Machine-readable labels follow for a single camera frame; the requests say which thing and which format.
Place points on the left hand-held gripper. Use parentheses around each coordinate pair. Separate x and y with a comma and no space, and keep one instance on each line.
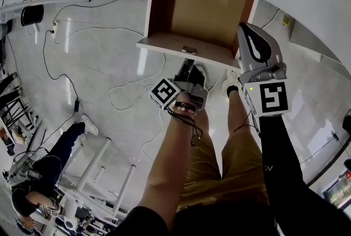
(164,92)

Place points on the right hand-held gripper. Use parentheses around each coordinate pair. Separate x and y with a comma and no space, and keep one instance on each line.
(274,97)

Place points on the wooden drawer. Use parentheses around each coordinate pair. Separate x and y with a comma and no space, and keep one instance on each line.
(203,10)

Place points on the person's right forearm black sleeve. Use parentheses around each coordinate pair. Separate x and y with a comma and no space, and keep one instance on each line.
(279,158)

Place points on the person's left forearm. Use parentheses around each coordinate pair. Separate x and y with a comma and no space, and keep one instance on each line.
(167,163)

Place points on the person's left hand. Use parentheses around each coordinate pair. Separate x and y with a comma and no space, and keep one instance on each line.
(185,97)

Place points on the black printed wristband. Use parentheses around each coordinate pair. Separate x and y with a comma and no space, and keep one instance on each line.
(185,106)

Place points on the person's right white shoe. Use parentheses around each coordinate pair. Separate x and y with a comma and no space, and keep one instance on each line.
(231,82)

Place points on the small yellow plug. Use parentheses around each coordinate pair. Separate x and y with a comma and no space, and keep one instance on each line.
(286,21)

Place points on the person's right leg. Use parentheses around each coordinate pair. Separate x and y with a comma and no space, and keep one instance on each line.
(240,119)

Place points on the person's khaki shorts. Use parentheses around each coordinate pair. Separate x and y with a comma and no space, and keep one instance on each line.
(241,174)

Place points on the black power adapter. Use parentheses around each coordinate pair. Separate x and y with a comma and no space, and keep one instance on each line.
(76,106)

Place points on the small white table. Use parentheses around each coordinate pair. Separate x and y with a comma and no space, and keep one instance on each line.
(96,169)

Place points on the white power strip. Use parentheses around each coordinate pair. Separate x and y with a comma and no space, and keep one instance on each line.
(55,29)

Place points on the person's black shirt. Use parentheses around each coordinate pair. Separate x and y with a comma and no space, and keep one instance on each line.
(219,221)

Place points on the black round bin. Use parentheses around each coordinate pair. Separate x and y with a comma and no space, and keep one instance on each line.
(32,15)

